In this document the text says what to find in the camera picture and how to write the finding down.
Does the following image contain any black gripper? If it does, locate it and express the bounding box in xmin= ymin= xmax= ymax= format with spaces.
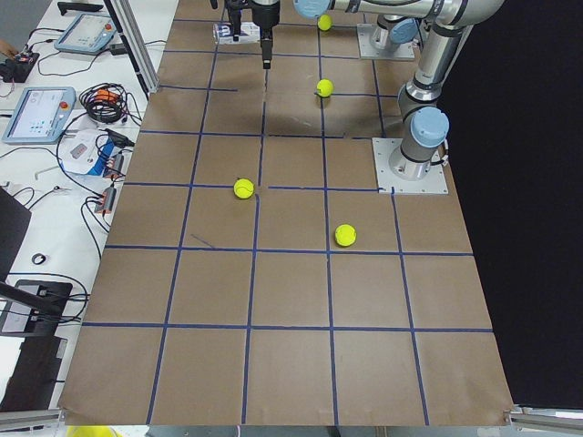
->
xmin=228 ymin=0 xmax=281 ymax=70

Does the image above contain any clear tennis ball can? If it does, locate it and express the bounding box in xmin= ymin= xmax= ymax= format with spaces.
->
xmin=212 ymin=21 xmax=263 ymax=46

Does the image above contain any tennis ball near far base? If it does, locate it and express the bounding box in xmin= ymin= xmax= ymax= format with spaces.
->
xmin=317 ymin=14 xmax=332 ymax=32

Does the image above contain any tennis ball on tape cross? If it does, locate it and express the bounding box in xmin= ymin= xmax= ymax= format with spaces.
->
xmin=315 ymin=78 xmax=334 ymax=98

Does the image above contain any tennis ball centre left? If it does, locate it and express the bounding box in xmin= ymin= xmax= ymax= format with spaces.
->
xmin=233 ymin=178 xmax=255 ymax=199

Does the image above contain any tennis ball centre right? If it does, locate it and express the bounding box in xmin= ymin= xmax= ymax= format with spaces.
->
xmin=334 ymin=223 xmax=357 ymax=248

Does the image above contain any far teach pendant tablet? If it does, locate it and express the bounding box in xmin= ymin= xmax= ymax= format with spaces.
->
xmin=54 ymin=13 xmax=117 ymax=55

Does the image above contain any teach pendant tablet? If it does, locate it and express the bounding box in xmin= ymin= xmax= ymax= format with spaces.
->
xmin=54 ymin=13 xmax=117 ymax=55
xmin=2 ymin=86 xmax=77 ymax=145

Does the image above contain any white paper booklet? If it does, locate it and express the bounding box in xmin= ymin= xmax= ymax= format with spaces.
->
xmin=58 ymin=129 xmax=115 ymax=176

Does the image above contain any orange grey adapter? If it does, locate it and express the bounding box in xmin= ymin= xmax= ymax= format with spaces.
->
xmin=94 ymin=186 xmax=118 ymax=216

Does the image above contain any near teach pendant tablet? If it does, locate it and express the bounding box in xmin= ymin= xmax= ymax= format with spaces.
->
xmin=2 ymin=86 xmax=77 ymax=145

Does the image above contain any small black electronics box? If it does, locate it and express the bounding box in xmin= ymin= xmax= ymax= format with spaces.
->
xmin=1 ymin=52 xmax=39 ymax=83

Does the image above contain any brown paper table cover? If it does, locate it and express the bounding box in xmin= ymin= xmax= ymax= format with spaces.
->
xmin=59 ymin=1 xmax=513 ymax=426

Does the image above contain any yellow hard hat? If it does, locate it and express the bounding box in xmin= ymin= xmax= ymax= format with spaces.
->
xmin=66 ymin=425 xmax=118 ymax=437

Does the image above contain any aluminium frame post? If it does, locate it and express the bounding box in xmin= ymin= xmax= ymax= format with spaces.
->
xmin=104 ymin=0 xmax=159 ymax=99

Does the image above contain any coiled black cable bundle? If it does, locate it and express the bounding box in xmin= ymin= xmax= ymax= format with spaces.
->
xmin=78 ymin=82 xmax=143 ymax=127

